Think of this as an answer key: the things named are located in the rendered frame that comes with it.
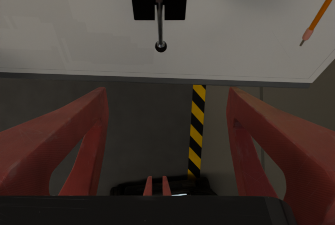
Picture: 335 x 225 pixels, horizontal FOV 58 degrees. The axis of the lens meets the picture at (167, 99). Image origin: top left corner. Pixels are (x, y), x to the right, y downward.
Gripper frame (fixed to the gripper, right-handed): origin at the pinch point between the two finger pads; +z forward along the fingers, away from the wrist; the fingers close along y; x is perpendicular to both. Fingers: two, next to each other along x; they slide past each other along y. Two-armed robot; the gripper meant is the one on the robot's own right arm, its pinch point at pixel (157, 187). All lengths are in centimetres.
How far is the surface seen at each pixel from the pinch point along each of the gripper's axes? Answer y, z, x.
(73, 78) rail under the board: 13.5, 22.8, 10.1
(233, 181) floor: -37, 51, 114
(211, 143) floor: -25, 64, 99
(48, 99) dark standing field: 49, 76, 80
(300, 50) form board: -20.4, 21.2, 2.8
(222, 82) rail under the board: -10.8, 22.9, 11.2
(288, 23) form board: -16.6, 20.3, -2.6
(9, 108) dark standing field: 66, 73, 83
